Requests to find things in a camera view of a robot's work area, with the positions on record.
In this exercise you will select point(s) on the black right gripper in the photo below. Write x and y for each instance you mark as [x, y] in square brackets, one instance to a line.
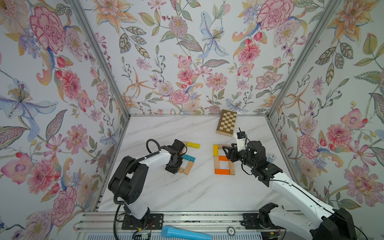
[233, 152]

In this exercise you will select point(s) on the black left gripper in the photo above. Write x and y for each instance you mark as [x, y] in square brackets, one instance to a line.
[175, 170]

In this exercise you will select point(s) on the teal block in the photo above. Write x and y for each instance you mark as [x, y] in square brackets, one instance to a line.
[188, 158]

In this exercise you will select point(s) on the yellow block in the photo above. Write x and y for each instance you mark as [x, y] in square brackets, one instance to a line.
[215, 150]
[193, 145]

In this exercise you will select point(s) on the natural wood block diagonal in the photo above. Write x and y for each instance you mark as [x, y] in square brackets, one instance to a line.
[232, 168]

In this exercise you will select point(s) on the orange block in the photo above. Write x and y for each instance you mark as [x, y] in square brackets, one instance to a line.
[222, 172]
[223, 158]

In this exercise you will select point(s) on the natural wood block top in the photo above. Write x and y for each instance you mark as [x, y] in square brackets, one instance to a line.
[223, 146]

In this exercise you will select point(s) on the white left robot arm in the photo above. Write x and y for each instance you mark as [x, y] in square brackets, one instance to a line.
[127, 183]

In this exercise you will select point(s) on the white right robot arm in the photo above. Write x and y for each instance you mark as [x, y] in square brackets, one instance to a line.
[319, 221]

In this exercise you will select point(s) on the blue poker chip stack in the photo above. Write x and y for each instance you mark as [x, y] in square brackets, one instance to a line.
[271, 158]

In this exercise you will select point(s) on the wooden chessboard box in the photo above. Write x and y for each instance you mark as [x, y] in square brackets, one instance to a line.
[227, 123]

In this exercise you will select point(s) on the blue microphone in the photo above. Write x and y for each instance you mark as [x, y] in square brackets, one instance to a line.
[170, 232]

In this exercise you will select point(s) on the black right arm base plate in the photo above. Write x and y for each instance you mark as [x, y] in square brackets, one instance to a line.
[259, 220]

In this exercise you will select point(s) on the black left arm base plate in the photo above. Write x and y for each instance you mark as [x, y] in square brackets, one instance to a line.
[150, 220]

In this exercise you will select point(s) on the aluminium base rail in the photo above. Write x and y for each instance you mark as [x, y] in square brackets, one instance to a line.
[191, 221]

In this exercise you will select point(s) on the aluminium right corner post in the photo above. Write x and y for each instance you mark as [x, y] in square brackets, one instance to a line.
[303, 56]

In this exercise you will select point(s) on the aluminium corner post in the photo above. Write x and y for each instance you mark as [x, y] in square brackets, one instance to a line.
[89, 33]
[303, 56]

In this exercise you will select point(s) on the aluminium left corner post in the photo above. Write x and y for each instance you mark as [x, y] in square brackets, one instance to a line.
[89, 33]

